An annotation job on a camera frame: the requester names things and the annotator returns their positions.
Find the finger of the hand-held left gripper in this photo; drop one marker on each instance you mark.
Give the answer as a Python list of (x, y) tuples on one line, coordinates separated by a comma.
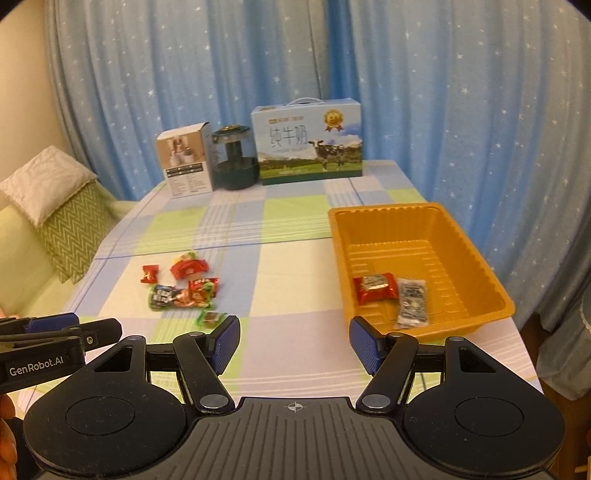
[(104, 334), (51, 322)]

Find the blue star-print curtain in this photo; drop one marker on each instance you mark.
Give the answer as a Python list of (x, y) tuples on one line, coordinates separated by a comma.
[(415, 69)]

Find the person's left hand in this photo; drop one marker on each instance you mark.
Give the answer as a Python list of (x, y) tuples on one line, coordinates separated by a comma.
[(7, 438)]

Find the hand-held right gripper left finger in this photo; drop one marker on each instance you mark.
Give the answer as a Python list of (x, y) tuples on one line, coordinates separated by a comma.
[(228, 344)]

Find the green zigzag cushion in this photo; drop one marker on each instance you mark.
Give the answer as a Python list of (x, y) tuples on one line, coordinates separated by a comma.
[(78, 226)]

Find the red packet with silver label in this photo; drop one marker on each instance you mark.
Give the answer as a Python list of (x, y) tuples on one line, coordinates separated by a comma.
[(374, 288)]

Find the grey lace-trimmed cloth cover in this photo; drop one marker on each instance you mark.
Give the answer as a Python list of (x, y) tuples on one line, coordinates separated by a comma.
[(565, 355)]

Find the milk carton box with cow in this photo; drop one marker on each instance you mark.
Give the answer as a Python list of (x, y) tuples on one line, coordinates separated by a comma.
[(304, 152)]

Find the white cushion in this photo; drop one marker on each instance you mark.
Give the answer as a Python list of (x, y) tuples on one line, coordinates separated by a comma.
[(41, 180)]

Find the small green wrapped candy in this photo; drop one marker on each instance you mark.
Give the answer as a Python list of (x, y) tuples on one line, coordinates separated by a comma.
[(211, 318)]

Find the yellow green candy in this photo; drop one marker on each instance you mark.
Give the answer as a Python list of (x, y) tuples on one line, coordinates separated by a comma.
[(189, 255)]

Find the small red candy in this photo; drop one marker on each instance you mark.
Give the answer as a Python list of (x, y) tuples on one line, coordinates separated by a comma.
[(150, 274)]

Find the dark green glass jar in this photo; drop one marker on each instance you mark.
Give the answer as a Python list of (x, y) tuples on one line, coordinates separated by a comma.
[(235, 170)]

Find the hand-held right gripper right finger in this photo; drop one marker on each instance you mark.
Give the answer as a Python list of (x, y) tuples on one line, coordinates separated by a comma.
[(364, 344)]

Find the orange red snack packet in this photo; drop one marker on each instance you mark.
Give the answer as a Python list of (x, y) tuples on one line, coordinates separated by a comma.
[(196, 302)]

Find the checked pastel tablecloth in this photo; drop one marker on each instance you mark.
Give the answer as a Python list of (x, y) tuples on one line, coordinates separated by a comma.
[(286, 258)]

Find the grey clear snack packet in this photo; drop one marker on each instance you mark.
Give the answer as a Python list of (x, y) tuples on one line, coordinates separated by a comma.
[(411, 302)]

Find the green-edged snack packet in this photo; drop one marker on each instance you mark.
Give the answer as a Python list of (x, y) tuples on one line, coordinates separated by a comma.
[(161, 296)]

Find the orange plastic tray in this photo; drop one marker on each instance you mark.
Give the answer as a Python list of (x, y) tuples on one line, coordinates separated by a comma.
[(392, 230)]

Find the red gift-shaped snack packet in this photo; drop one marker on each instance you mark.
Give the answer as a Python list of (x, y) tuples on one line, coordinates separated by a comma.
[(189, 269)]

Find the light green sofa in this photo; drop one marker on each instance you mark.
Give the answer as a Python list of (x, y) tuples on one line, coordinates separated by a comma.
[(18, 258)]

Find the small white product box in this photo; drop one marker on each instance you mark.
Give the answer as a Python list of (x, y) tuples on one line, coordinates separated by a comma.
[(184, 175)]

